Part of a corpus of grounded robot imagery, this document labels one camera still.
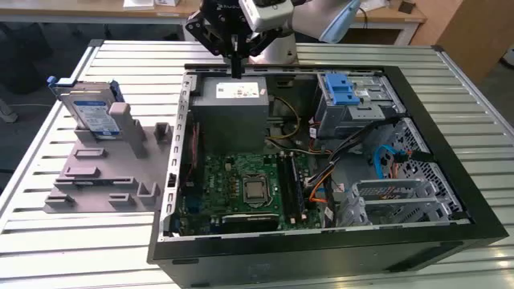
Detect blue data wire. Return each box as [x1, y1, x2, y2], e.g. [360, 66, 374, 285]
[372, 143, 398, 182]

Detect blue drive latch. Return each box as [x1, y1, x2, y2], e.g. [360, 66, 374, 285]
[324, 73, 362, 106]

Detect black graphics card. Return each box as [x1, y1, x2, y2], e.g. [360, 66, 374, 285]
[219, 213, 280, 232]

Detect black cable bundle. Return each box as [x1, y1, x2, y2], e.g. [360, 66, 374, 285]
[311, 119, 402, 193]

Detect grey metal stand foot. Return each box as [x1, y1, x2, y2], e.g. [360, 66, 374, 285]
[0, 99, 19, 123]

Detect wooden cabinet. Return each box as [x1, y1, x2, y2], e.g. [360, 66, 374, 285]
[408, 0, 514, 85]

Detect silver optical drive cage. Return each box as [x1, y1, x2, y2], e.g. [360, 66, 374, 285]
[314, 72, 406, 139]

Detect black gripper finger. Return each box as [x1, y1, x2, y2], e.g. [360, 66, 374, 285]
[236, 28, 282, 79]
[184, 11, 239, 79]

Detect yellow wires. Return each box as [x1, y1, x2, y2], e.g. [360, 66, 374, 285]
[266, 95, 302, 141]

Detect black office chair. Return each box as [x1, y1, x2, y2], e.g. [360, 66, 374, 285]
[0, 22, 53, 94]

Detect orange black power wire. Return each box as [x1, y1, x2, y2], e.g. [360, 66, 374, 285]
[391, 149, 434, 181]

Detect large white box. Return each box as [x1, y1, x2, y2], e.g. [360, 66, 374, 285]
[121, 0, 156, 12]

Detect silver CPU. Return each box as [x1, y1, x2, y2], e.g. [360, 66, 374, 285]
[243, 181, 268, 202]

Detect hard disk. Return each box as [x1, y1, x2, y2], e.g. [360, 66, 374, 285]
[47, 76, 124, 140]

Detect thin black desk cable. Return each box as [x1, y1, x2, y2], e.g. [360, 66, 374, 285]
[356, 5, 370, 30]

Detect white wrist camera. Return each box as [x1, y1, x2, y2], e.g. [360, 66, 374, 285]
[239, 0, 294, 33]

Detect wooden desk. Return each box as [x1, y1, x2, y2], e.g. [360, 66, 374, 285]
[0, 0, 427, 46]

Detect green motherboard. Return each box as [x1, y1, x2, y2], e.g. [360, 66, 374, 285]
[176, 152, 322, 236]

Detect black PC case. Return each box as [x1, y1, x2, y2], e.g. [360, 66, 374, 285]
[145, 63, 510, 288]

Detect orange black wire bundle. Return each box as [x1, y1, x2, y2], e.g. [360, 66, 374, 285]
[307, 173, 336, 203]

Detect black CPU socket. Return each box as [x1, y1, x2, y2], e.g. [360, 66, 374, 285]
[239, 173, 275, 209]

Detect grey parts rack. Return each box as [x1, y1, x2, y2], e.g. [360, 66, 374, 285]
[43, 102, 176, 214]

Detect grey power supply unit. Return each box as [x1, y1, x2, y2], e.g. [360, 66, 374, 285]
[188, 76, 270, 154]

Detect silver disk bay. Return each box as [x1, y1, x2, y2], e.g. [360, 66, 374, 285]
[335, 178, 453, 228]

